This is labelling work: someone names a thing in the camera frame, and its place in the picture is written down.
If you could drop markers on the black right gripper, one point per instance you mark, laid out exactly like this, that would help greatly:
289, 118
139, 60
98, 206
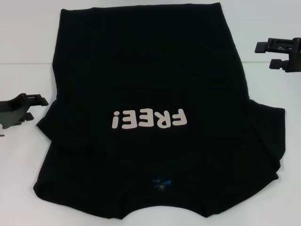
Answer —
296, 56

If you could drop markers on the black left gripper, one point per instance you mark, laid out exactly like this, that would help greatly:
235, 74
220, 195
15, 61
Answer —
13, 110

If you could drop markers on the black t-shirt with FREE print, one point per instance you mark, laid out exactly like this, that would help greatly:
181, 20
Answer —
150, 70

